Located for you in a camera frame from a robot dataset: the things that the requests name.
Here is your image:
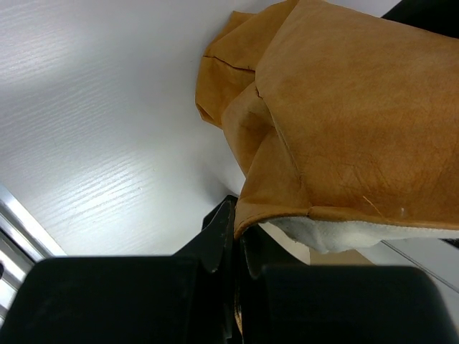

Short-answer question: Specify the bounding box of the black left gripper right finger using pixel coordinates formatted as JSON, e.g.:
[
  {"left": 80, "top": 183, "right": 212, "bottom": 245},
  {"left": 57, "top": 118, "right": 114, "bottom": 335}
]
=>
[{"left": 239, "top": 226, "right": 307, "bottom": 343}]

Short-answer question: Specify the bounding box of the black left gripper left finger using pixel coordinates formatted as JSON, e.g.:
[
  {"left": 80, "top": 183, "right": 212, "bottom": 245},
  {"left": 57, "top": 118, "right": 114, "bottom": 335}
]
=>
[{"left": 176, "top": 199, "right": 234, "bottom": 343}]

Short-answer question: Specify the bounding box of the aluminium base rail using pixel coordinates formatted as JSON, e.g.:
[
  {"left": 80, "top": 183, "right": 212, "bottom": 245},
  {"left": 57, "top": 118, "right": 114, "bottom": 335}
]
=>
[{"left": 0, "top": 186, "right": 66, "bottom": 322}]

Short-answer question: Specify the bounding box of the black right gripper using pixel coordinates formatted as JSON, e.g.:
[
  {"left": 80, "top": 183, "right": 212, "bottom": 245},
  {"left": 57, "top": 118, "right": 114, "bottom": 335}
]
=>
[{"left": 382, "top": 0, "right": 459, "bottom": 38}]

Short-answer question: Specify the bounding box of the tan canvas bag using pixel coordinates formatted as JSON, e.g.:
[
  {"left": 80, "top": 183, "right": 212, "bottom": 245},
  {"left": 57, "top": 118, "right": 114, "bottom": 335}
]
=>
[{"left": 195, "top": 1, "right": 458, "bottom": 252}]

